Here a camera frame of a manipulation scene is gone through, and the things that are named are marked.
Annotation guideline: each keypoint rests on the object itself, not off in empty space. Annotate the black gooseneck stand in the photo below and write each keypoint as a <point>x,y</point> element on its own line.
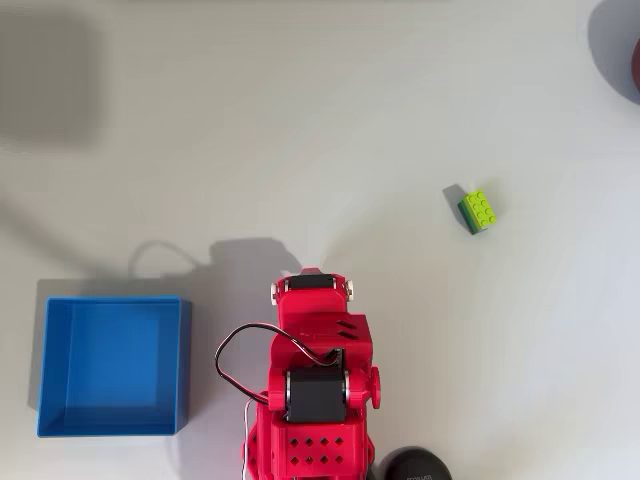
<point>415,465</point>

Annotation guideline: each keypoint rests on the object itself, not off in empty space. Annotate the red robot arm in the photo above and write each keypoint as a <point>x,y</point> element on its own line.
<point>315,450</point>

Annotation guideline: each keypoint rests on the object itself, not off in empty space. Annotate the green lego brick stack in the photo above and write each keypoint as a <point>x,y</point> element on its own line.
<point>480,207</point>

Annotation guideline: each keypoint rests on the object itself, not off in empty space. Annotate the blue plastic bin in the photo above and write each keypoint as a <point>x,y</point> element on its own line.
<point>115,360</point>

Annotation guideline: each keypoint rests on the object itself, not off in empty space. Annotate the dark red round object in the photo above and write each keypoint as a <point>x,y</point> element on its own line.
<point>636,65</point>

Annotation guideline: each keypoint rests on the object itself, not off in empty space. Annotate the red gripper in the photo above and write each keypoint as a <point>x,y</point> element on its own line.
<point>311,306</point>

